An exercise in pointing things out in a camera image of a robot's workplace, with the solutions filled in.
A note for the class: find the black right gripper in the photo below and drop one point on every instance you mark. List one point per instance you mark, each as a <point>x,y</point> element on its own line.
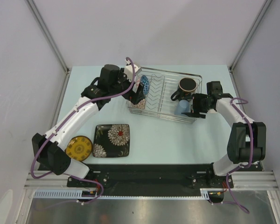
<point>195,110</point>

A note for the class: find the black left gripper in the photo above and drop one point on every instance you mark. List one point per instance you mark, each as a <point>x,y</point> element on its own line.
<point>136,98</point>

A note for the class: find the light blue cup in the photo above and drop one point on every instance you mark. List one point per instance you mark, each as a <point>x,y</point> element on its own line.
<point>182,108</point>

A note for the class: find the blue triangle pattern bowl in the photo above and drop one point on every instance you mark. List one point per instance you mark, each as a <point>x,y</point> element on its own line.
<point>145,82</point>

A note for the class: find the metal wire dish rack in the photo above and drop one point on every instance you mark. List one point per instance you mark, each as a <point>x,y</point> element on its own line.
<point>163,83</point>

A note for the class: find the red black skull mug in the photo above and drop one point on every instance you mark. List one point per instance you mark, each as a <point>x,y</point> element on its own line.
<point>186,87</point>

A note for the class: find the black square floral plate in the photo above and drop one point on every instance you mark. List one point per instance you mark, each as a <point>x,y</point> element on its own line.
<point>111,141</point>

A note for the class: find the yellow round plate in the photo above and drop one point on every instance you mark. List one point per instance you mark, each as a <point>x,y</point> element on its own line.
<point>79,148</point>

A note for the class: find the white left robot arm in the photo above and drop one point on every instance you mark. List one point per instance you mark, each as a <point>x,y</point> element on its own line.
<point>49,148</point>

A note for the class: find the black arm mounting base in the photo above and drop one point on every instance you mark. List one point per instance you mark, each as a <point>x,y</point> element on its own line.
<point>153,180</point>

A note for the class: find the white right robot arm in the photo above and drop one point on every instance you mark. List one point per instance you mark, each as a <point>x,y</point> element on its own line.
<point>247,140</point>

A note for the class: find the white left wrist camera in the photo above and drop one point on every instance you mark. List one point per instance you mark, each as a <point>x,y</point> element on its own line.
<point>128,70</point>

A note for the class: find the white slotted cable duct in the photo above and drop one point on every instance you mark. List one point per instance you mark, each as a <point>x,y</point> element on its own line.
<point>196,194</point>

